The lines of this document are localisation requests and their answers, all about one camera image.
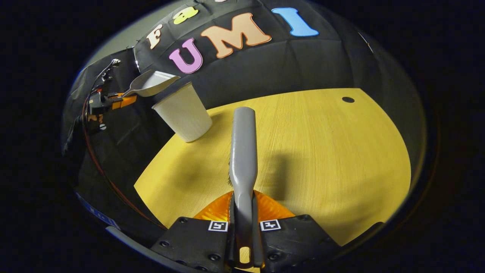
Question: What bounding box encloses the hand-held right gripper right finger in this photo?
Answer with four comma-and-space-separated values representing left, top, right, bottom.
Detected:
252, 190, 342, 272

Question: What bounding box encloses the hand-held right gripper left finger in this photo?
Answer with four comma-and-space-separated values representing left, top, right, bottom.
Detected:
150, 190, 234, 272

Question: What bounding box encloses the grey dustpan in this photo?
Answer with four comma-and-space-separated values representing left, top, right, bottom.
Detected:
121, 70, 181, 98

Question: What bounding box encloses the white garbage bin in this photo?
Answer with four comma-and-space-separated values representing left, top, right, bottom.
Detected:
152, 81, 214, 143

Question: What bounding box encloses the small grey broom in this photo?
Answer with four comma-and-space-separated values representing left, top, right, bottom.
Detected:
227, 107, 261, 267

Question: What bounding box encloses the black backdrop cloth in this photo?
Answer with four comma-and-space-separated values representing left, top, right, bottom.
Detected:
63, 0, 427, 235

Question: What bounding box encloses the red cable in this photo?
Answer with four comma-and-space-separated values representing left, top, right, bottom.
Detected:
81, 93, 168, 229

